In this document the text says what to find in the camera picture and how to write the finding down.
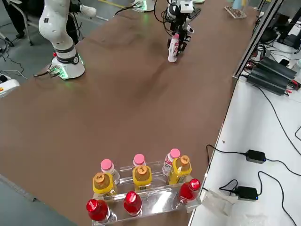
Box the white drink bottle red label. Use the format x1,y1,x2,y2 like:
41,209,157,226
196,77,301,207
167,33,181,63

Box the white bottle with pink cap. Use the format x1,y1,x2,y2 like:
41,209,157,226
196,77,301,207
132,153,147,170
161,148,182,178
100,159,121,186

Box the yellow drink bottle orange cap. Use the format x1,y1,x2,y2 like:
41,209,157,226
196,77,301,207
167,155,193,186
92,172,118,201
132,165,153,192

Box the clear acrylic bottle shelf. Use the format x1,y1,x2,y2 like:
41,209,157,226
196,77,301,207
90,160,203,225

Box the black finned power supply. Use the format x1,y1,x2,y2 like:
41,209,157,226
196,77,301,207
255,57,297,82
246,69,290,96

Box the black monitor stand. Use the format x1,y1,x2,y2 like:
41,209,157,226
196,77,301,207
276,0,301,49

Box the white side table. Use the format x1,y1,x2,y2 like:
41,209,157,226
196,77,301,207
188,77,301,226

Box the black power adapter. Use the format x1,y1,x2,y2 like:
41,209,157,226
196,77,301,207
246,149,267,163
235,186,259,202

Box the clear plastic bag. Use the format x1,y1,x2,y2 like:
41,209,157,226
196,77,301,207
199,188,238,218

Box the white box with warning label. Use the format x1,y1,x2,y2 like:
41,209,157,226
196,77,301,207
0,73,21,99

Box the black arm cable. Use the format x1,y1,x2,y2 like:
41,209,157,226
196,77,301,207
153,0,176,32

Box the black base cable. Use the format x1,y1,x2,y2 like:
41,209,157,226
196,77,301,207
33,67,58,78
112,4,137,17

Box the aluminium profile post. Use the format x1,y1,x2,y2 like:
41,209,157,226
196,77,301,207
232,0,285,80

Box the black adapter cable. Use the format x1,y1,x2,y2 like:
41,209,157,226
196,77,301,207
219,179,238,197
206,144,247,170

